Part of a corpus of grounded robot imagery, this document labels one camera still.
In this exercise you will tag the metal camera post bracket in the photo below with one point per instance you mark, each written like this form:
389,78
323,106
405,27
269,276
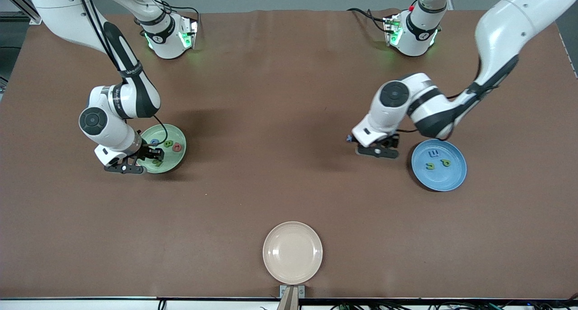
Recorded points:
292,303

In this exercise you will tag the aluminium frame post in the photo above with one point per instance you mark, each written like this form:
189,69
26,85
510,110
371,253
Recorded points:
36,19

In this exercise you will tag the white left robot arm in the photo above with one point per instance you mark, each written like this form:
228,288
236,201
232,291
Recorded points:
510,25

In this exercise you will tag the blue plate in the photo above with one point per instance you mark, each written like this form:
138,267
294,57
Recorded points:
445,181

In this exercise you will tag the metal arm base connector plate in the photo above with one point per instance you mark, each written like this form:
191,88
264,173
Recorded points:
393,30
189,32

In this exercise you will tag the blue foam letter m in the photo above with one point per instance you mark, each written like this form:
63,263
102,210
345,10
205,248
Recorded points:
434,154

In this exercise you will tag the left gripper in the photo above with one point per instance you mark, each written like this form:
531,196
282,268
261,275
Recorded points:
391,141

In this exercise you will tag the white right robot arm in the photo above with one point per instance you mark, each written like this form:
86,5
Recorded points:
58,7

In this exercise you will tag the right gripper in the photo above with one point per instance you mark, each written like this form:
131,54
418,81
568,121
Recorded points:
147,153

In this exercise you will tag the green foam letter u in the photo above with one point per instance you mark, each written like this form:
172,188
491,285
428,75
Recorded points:
431,167

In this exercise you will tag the green foam letter p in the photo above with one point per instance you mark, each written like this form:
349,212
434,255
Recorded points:
445,163

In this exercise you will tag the brown table cover mat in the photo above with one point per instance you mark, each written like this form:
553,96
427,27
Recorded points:
289,98

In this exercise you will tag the red round foam letter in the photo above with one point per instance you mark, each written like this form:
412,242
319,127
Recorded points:
177,147

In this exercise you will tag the beige plate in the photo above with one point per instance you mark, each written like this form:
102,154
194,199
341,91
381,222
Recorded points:
292,252

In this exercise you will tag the green plate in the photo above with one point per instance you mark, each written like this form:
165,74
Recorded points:
174,163

